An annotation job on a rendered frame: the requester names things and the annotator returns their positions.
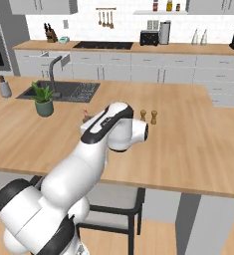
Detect small glass cup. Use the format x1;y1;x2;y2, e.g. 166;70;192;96
82;109;94;125

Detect open grey drawer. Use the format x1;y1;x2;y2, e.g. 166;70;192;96
28;50;72;69

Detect dark sink basin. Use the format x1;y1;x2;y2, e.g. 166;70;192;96
16;80;102;104

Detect green potted plant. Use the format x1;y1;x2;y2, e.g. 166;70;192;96
30;81;56;119

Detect grey lower cupboard run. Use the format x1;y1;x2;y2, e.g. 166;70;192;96
14;49;234;109

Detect black hob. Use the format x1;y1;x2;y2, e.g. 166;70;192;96
72;40;135;51

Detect dark grey tap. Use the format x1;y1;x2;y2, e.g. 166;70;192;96
48;55;64;100

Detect black toaster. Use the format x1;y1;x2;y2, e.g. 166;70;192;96
138;29;160;47

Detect teal small box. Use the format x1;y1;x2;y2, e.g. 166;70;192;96
58;35;71;45

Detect wooden knife block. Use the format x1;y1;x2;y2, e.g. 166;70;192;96
43;22;59;44

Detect grey soap dispenser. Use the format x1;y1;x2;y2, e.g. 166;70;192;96
0;75;13;100

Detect clear glass bottle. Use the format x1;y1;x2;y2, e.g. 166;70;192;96
190;28;200;47
199;28;209;47

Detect grey upper cupboards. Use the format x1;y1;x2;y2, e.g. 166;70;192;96
8;0;80;16
184;0;234;16

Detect wall power outlet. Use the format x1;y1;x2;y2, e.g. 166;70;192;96
146;19;159;31

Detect white wall shelf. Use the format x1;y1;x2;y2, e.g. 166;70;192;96
132;9;189;16

